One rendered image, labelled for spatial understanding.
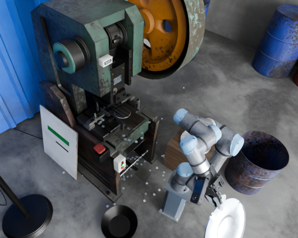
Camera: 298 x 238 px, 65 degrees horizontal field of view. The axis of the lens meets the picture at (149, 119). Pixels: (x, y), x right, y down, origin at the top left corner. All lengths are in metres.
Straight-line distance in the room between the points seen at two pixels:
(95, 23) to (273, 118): 2.61
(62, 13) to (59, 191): 1.55
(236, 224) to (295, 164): 1.81
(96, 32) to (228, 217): 1.10
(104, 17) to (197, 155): 0.87
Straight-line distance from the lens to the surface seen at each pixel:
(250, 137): 2.42
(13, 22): 2.49
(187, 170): 1.64
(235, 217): 1.27
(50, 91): 1.93
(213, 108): 3.14
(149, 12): 1.71
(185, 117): 1.06
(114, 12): 1.43
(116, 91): 1.65
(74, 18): 1.37
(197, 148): 0.97
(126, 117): 1.75
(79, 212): 2.24
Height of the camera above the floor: 2.05
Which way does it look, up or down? 47 degrees down
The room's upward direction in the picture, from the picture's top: 6 degrees clockwise
